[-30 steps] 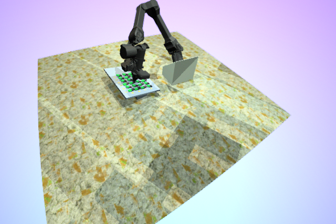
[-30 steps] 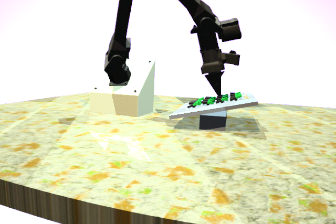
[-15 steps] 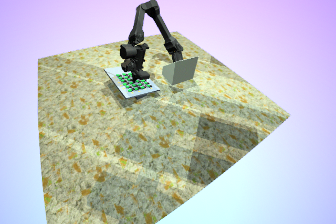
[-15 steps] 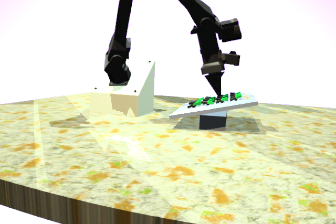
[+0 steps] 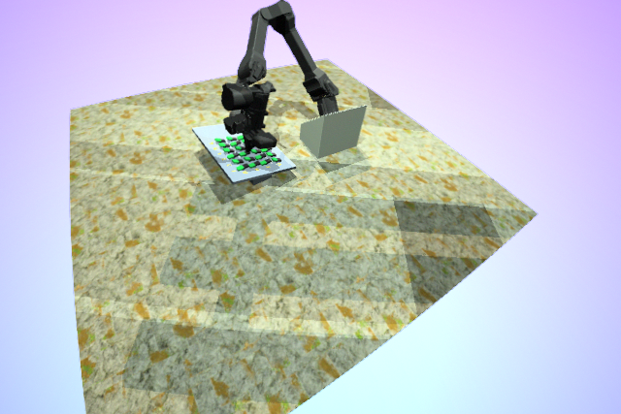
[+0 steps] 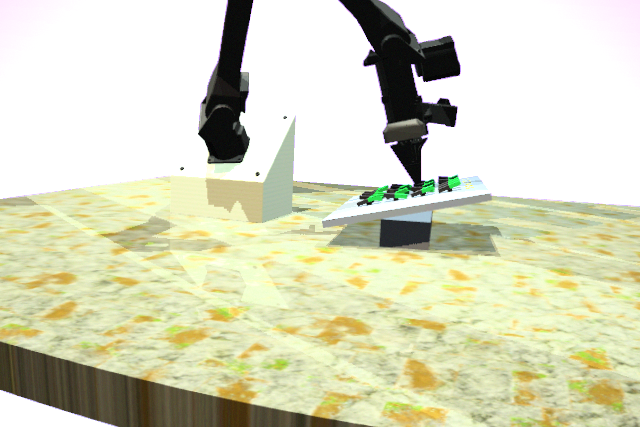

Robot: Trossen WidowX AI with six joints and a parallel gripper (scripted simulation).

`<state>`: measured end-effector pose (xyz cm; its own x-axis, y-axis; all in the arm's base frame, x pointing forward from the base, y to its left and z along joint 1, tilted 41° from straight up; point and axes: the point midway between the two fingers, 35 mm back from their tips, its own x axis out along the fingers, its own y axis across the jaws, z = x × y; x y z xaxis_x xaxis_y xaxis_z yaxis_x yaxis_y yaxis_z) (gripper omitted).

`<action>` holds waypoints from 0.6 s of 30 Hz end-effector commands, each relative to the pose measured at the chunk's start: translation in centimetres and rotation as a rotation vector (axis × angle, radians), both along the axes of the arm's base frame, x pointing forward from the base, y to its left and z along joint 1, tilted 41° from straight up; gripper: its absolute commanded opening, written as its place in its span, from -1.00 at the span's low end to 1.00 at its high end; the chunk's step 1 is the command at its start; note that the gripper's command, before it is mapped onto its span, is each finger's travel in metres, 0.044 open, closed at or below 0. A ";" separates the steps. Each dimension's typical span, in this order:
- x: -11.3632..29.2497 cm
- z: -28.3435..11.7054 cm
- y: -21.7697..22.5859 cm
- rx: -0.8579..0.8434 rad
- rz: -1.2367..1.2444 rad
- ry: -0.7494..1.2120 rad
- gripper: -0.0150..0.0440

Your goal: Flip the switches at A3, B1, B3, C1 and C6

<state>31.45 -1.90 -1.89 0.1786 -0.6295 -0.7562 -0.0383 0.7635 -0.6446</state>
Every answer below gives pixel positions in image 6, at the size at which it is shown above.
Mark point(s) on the white switch panel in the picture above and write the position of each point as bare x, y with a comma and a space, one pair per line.
406, 211

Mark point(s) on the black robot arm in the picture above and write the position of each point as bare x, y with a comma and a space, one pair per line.
395, 49

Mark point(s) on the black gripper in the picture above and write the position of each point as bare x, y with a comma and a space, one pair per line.
403, 127

